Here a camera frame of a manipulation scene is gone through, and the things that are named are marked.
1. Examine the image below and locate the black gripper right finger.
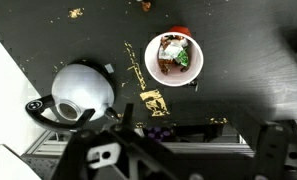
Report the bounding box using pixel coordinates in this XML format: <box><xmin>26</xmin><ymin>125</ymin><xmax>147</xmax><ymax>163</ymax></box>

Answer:
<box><xmin>227</xmin><ymin>111</ymin><xmax>297</xmax><ymax>180</ymax></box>

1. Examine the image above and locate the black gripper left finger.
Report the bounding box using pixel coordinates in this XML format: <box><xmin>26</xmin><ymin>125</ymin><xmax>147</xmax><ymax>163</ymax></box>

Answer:
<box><xmin>51</xmin><ymin>103</ymin><xmax>176</xmax><ymax>180</ymax></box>

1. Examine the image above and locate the red plastic cup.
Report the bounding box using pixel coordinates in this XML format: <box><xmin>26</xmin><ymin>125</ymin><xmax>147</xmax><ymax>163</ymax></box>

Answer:
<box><xmin>143</xmin><ymin>25</ymin><xmax>205</xmax><ymax>88</ymax></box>

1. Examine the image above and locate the purple object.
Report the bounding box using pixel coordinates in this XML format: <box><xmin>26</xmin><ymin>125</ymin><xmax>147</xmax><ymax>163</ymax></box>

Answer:
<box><xmin>147</xmin><ymin>125</ymin><xmax>172</xmax><ymax>140</ymax></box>

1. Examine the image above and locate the long gold foil streak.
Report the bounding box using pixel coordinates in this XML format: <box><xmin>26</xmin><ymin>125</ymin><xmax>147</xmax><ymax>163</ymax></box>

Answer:
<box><xmin>123</xmin><ymin>40</ymin><xmax>147</xmax><ymax>92</ymax></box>

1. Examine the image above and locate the small gold foil scrap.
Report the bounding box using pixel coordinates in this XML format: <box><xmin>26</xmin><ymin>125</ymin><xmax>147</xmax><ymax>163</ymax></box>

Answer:
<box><xmin>67</xmin><ymin>7</ymin><xmax>85</xmax><ymax>19</ymax></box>

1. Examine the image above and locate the silver kettle with black handle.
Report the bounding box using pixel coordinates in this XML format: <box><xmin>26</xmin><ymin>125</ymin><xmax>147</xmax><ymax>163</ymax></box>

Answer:
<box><xmin>24</xmin><ymin>59</ymin><xmax>121</xmax><ymax>135</ymax></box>

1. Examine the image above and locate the aluminium rail frame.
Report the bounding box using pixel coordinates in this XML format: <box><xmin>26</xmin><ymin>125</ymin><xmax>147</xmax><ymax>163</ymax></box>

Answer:
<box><xmin>21</xmin><ymin>129</ymin><xmax>256</xmax><ymax>158</ymax></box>

